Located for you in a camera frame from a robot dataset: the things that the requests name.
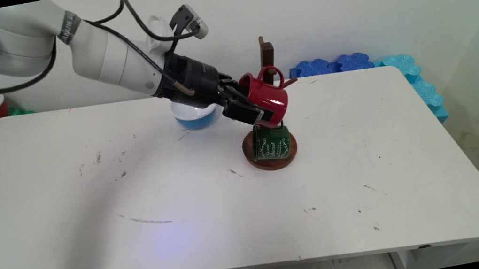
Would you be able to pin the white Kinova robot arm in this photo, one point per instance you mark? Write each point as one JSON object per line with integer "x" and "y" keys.
{"x": 16, "y": 39}

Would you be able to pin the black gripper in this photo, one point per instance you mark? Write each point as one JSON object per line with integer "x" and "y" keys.
{"x": 193, "y": 77}

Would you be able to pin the light blue foam mat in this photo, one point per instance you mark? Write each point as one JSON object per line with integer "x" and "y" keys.
{"x": 422, "y": 86}

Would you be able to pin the dark blue foam mat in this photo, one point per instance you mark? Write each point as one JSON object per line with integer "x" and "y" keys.
{"x": 354, "y": 61}
{"x": 315, "y": 67}

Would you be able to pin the blue bowl white inside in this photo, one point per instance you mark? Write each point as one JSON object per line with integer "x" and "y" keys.
{"x": 195, "y": 121}

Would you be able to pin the red enamel mug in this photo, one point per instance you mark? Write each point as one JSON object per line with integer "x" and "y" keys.
{"x": 269, "y": 94}

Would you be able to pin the dark green printed mug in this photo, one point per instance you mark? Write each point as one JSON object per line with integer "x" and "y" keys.
{"x": 272, "y": 144}

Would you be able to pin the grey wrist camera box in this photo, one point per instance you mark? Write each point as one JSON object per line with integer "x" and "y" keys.
{"x": 196, "y": 20}

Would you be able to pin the wooden mug tree stand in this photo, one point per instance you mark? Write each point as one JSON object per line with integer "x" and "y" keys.
{"x": 272, "y": 164}

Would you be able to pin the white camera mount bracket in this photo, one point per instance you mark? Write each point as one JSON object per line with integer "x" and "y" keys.
{"x": 157, "y": 30}

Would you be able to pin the grey table leg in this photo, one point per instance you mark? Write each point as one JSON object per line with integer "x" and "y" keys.
{"x": 405, "y": 261}

